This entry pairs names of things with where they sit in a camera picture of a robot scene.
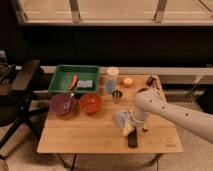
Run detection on small metal cup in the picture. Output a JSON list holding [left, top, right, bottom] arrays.
[[112, 90, 123, 104]]

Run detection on metal spoon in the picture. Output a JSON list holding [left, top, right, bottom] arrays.
[[66, 92, 74, 110]]

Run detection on purple bowl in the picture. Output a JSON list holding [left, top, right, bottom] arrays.
[[49, 93, 77, 115]]

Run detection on orange carrot toy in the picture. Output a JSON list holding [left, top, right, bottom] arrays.
[[68, 75, 78, 91]]

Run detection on grey blue cloth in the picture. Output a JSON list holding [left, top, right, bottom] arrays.
[[115, 109, 132, 129]]

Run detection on black office chair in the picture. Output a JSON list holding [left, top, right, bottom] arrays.
[[0, 60, 48, 150]]

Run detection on yellow wooden tongs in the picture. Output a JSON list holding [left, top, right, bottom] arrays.
[[122, 122, 149, 137]]

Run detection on red bowl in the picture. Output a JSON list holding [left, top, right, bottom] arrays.
[[79, 93, 102, 115]]

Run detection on small dark object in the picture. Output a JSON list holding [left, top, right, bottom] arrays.
[[146, 76, 157, 87]]

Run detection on grey sponge in tray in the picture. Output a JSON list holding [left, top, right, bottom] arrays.
[[77, 80, 93, 88]]

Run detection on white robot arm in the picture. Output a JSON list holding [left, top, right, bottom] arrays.
[[134, 88, 213, 144]]

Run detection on green plastic tray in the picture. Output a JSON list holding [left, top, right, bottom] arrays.
[[48, 65, 100, 94]]

